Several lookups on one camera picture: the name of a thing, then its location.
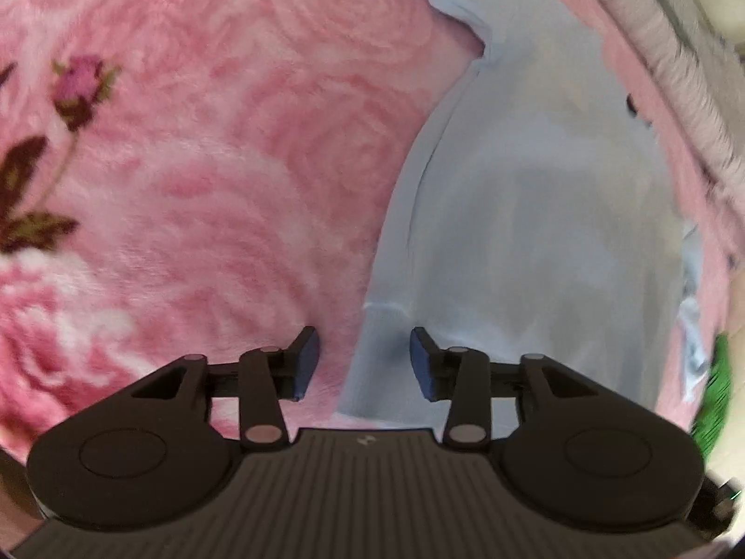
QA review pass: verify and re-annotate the light blue garment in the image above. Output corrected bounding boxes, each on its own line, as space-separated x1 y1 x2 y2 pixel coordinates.
338 0 709 421

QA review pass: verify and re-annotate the green cloth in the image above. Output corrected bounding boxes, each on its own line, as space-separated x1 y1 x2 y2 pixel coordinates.
690 332 735 456

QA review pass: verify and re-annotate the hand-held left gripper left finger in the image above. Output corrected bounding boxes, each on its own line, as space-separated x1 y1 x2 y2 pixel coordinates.
131 326 321 453

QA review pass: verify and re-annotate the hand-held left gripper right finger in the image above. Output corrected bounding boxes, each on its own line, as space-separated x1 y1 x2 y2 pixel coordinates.
410 326 605 449

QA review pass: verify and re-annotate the pink floral blanket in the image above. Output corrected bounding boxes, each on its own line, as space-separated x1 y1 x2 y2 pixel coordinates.
0 0 745 537

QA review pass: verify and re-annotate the white ribbed quilt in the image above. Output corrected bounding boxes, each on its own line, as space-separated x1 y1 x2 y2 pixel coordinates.
573 0 745 199

